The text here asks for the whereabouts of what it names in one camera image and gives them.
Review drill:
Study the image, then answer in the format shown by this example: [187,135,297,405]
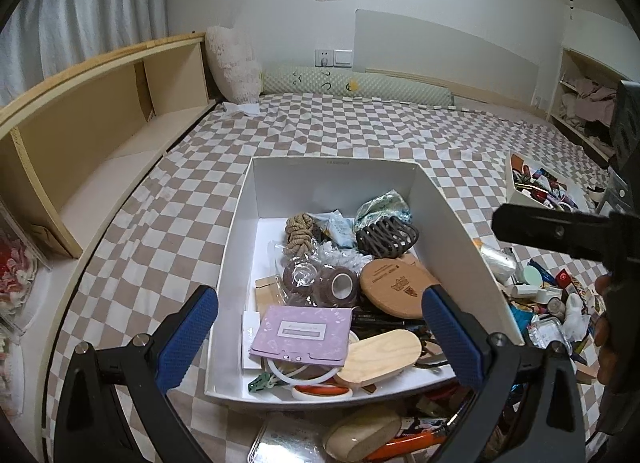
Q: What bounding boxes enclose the white shallow box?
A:
[505,150,596,214]

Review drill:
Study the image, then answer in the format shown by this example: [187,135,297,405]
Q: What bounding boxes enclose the red doll display case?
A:
[0,203,51,334]

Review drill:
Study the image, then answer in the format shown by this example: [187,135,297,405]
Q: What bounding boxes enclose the white wall switch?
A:
[314,48,353,68]

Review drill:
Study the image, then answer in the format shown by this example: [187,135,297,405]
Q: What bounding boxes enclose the checkered bedsheet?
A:
[42,90,640,463]

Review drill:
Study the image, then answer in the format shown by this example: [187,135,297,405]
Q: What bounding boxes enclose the white bangle ring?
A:
[265,355,343,386]

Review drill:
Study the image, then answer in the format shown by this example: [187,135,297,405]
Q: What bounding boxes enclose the white plastic bag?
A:
[562,293,591,341]

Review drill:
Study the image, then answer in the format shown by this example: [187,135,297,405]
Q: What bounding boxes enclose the small brown carton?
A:
[30,223,76,256]

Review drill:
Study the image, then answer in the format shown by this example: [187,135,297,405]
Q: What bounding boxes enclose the silver metal tin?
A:
[247,415,326,463]

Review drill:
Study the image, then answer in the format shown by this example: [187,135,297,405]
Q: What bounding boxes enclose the brown tape roll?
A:
[315,265,360,308]
[282,264,321,306]

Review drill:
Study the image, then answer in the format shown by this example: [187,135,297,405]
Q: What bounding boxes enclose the white fluffy pillow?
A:
[205,26,263,104]

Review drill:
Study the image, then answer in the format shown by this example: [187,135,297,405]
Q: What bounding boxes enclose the wooden wardrobe shelf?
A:
[547,47,631,159]

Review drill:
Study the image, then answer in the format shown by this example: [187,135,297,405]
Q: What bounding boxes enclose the grey curtain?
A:
[0,0,171,106]

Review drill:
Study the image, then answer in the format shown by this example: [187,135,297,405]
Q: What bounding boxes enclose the silver blister tray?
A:
[527,315,568,349]

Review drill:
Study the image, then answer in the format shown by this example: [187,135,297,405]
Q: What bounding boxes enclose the white cardboard box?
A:
[204,156,526,406]

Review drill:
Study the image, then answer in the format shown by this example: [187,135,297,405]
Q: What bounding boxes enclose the wooden oval brush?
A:
[334,329,422,388]

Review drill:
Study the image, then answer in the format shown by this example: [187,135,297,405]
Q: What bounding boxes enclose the orange utility knife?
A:
[365,430,451,461]

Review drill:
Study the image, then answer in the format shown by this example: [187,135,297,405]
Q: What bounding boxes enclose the braided rope knot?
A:
[285,213,321,256]

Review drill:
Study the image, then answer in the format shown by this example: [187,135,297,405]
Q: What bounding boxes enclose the purple card packet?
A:
[248,305,353,369]

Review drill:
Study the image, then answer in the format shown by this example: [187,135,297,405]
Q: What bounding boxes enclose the small white box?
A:
[242,310,261,370]

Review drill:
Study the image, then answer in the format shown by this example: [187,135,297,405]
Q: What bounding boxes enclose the white headboard panel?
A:
[354,9,541,106]

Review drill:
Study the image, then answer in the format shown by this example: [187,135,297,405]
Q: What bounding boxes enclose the blue wipe packet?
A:
[312,210,358,249]

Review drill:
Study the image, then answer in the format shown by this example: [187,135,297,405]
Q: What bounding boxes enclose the wooden bed frame rail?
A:
[365,68,551,116]

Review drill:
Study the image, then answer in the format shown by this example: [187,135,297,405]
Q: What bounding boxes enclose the pink clothes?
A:
[560,76,618,124]

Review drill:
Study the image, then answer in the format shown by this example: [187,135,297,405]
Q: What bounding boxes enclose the heap of small colourful trinkets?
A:
[511,156,583,211]

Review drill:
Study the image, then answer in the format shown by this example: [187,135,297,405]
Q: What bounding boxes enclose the brown hair claw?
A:
[355,217,420,260]

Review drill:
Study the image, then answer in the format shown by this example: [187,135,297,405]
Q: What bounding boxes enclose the red white tape roll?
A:
[291,383,353,400]

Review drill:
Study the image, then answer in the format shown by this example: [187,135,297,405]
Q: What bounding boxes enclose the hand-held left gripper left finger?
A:
[52,284,220,463]

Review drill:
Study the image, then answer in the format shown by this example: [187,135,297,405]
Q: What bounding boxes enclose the white lace scrunchie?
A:
[315,243,373,269]

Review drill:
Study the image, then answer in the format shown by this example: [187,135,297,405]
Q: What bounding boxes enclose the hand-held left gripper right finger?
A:
[421,284,587,463]

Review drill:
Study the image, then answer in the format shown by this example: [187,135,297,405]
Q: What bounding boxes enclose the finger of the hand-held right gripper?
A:
[491,203,616,262]

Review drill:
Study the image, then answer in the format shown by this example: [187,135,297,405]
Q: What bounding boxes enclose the person's right hand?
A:
[594,273,626,385]

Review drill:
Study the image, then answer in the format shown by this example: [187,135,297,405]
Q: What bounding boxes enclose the green bolster pillow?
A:
[262,64,456,109]

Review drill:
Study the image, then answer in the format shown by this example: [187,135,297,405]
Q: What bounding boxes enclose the beige oval case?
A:
[322,413,403,463]

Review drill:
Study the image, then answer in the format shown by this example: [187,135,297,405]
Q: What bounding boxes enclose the white doll display case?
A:
[0,328,26,419]

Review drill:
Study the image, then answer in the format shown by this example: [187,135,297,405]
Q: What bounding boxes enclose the wooden bedside shelf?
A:
[0,33,216,259]

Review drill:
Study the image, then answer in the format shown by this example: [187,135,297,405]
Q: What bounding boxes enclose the round cork coaster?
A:
[359,258,443,320]

